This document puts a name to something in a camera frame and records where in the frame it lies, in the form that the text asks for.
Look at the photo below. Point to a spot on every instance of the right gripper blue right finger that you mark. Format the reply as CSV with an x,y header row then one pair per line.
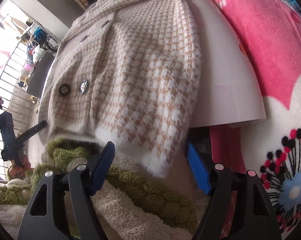
x,y
199,170

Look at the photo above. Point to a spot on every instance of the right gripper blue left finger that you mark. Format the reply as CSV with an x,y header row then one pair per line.
x,y
100,165

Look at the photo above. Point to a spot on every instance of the beige houndstooth knit coat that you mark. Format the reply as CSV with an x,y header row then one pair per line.
x,y
127,71

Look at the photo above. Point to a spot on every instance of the person's left hand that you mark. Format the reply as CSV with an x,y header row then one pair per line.
x,y
18,172

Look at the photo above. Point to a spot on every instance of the dark grey cabinet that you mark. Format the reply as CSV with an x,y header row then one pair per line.
x,y
37,79

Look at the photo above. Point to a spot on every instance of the pale pink printed bedsheet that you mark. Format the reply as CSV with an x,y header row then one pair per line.
x,y
229,92

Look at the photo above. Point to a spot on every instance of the bicycle with blue bag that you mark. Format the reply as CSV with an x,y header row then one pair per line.
x,y
42,39

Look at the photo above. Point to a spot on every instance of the pink fleece floral blanket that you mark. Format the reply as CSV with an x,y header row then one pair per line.
x,y
270,33

